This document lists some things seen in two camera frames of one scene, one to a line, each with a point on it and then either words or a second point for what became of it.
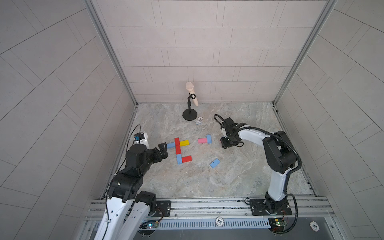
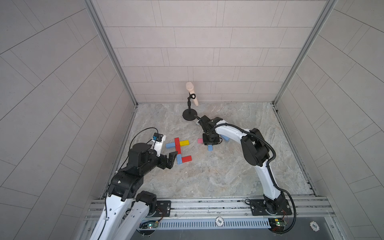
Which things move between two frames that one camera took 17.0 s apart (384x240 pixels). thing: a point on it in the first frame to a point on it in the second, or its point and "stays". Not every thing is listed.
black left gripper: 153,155 to 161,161
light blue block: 170,145 stays
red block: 177,146 stays
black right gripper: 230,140 to 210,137
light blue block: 179,159 stays
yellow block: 184,143 stays
